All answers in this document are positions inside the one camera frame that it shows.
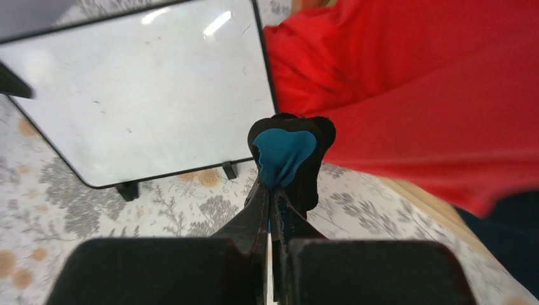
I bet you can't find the navy basketball jersey 23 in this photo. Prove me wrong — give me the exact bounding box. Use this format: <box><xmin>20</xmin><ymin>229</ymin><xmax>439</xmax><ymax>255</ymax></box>
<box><xmin>456</xmin><ymin>191</ymin><xmax>538</xmax><ymax>297</ymax></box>

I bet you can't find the blue black whiteboard eraser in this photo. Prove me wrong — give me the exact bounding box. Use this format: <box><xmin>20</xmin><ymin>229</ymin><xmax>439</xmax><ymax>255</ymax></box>
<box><xmin>247</xmin><ymin>112</ymin><xmax>336</xmax><ymax>218</ymax></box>

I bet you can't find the floral patterned table mat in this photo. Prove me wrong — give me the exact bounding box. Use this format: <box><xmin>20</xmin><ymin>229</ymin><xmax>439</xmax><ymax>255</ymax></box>
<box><xmin>1</xmin><ymin>1</ymin><xmax>538</xmax><ymax>304</ymax></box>

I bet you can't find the red tank top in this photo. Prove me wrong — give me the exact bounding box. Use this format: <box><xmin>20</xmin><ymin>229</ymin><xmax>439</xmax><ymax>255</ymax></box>
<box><xmin>263</xmin><ymin>1</ymin><xmax>538</xmax><ymax>217</ymax></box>

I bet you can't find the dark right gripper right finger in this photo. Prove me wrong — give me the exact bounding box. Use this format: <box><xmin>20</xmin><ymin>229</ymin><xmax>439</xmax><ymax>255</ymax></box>
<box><xmin>269</xmin><ymin>189</ymin><xmax>476</xmax><ymax>304</ymax></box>

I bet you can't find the white whiteboard black frame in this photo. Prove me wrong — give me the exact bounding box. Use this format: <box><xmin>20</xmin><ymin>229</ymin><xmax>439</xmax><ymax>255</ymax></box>
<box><xmin>1</xmin><ymin>1</ymin><xmax>277</xmax><ymax>201</ymax></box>

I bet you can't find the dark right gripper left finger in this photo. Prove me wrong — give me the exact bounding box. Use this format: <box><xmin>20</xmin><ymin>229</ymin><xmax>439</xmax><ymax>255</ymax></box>
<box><xmin>47</xmin><ymin>182</ymin><xmax>270</xmax><ymax>304</ymax></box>

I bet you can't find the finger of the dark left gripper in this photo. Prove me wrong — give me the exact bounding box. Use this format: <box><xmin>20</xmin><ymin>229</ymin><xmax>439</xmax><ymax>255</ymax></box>
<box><xmin>0</xmin><ymin>62</ymin><xmax>34</xmax><ymax>98</ymax></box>

